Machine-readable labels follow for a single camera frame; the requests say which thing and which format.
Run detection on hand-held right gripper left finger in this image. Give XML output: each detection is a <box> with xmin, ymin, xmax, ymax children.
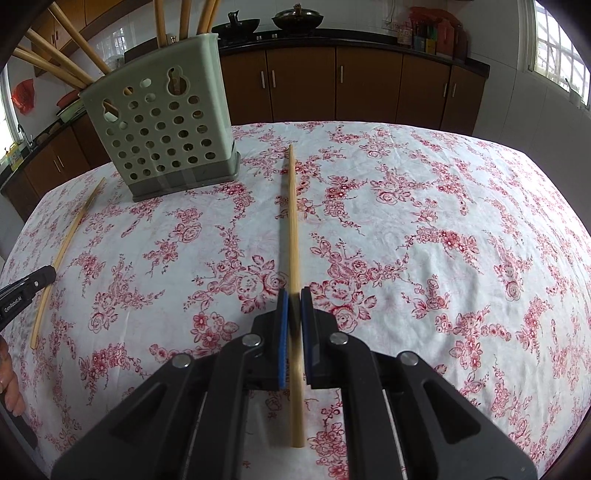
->
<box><xmin>51</xmin><ymin>288</ymin><xmax>290</xmax><ymax>480</ymax></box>

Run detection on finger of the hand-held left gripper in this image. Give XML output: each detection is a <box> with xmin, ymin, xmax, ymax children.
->
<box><xmin>0</xmin><ymin>265</ymin><xmax>57</xmax><ymax>329</ymax></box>

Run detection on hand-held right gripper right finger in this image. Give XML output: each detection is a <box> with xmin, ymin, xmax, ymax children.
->
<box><xmin>300</xmin><ymin>286</ymin><xmax>539</xmax><ymax>480</ymax></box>

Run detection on green perforated utensil holder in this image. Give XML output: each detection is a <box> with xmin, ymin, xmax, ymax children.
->
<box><xmin>78</xmin><ymin>32</ymin><xmax>241</xmax><ymax>203</ymax></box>

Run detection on person's left hand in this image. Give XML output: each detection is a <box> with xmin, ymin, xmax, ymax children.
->
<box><xmin>0</xmin><ymin>336</ymin><xmax>26</xmax><ymax>417</ymax></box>

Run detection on red floral tablecloth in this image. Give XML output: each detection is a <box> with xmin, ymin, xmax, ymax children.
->
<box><xmin>0</xmin><ymin>121</ymin><xmax>591</xmax><ymax>480</ymax></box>

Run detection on brown side base cabinets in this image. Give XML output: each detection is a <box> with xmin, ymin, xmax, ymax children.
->
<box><xmin>0</xmin><ymin>113</ymin><xmax>112</xmax><ymax>222</ymax></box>

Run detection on red plastic bag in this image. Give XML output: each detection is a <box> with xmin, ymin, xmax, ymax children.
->
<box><xmin>11</xmin><ymin>78</ymin><xmax>35</xmax><ymax>116</ymax></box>

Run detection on brown lower kitchen cabinets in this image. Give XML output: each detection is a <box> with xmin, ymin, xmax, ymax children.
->
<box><xmin>217</xmin><ymin>44</ymin><xmax>485</xmax><ymax>137</ymax></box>

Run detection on chopsticks in basket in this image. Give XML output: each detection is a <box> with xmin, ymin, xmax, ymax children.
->
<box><xmin>28</xmin><ymin>0</ymin><xmax>158</xmax><ymax>79</ymax></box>

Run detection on black kitchen countertop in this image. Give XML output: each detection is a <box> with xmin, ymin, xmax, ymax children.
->
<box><xmin>217</xmin><ymin>28</ymin><xmax>490</xmax><ymax>77</ymax></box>

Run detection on black wok with lid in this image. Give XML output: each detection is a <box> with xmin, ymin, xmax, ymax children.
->
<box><xmin>271</xmin><ymin>2</ymin><xmax>326</xmax><ymax>31</ymax></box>

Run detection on white framed window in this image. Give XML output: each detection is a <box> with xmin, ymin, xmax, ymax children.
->
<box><xmin>531</xmin><ymin>0</ymin><xmax>591</xmax><ymax>109</ymax></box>

